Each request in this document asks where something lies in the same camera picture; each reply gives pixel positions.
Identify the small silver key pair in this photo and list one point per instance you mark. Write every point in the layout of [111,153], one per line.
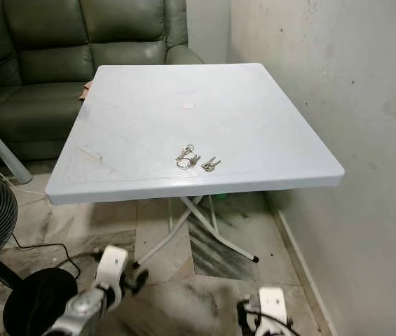
[210,165]

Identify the white plastic folding table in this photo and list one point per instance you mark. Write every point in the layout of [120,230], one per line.
[169,133]

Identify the brown crumpled cloth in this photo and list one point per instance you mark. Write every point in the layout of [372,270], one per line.
[87,89]

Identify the green leather sofa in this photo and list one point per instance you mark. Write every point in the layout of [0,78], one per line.
[50,63]

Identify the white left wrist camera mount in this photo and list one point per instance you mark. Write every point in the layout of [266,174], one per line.
[112,269]

